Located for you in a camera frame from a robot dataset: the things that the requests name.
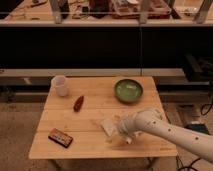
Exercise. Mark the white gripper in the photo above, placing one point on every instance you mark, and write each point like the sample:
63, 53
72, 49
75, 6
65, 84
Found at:
126, 126

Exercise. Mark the white sponge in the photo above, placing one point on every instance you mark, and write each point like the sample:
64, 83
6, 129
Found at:
109, 127

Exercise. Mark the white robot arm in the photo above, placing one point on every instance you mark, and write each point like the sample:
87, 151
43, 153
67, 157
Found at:
149, 121

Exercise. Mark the green ceramic bowl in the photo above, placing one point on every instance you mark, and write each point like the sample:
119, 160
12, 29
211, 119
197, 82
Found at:
128, 90

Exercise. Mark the white plastic bottle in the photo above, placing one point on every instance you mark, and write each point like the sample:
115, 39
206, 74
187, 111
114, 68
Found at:
131, 139

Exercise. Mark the brown oblong object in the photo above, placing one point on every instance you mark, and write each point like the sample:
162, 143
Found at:
78, 104

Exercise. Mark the black foot pedal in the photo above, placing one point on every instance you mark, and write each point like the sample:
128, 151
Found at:
200, 128

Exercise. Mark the wooden folding table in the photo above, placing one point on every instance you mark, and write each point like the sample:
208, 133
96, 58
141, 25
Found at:
89, 140

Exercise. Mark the orange and black box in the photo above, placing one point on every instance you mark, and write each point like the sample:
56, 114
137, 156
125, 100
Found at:
60, 137

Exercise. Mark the long workbench shelf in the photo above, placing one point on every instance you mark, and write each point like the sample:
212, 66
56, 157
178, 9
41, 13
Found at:
106, 13

